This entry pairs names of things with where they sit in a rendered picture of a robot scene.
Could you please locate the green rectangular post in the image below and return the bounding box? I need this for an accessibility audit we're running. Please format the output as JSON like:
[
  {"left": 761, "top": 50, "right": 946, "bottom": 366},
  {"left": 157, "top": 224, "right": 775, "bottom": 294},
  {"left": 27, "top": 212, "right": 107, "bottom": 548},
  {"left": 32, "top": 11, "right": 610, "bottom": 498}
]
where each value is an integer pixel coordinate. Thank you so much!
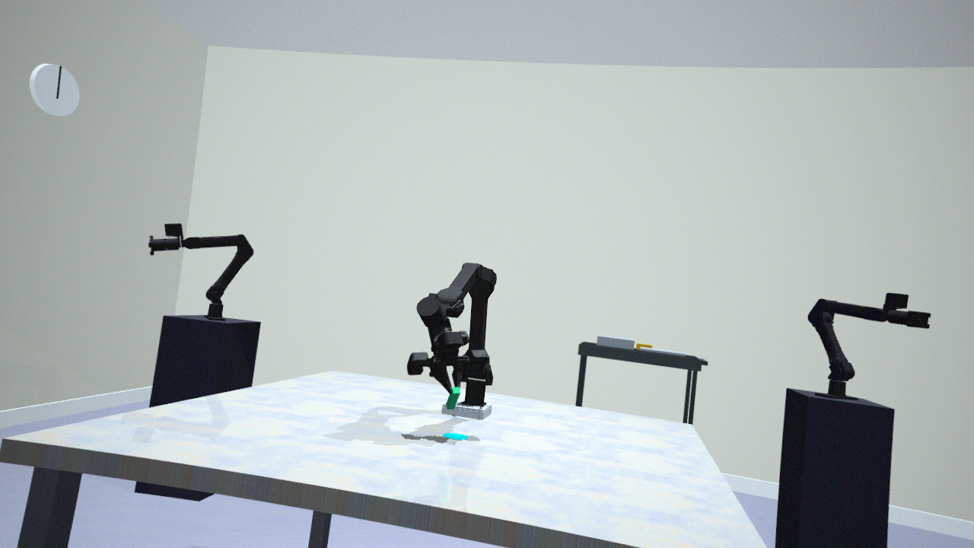
[{"left": 446, "top": 387, "right": 460, "bottom": 409}]

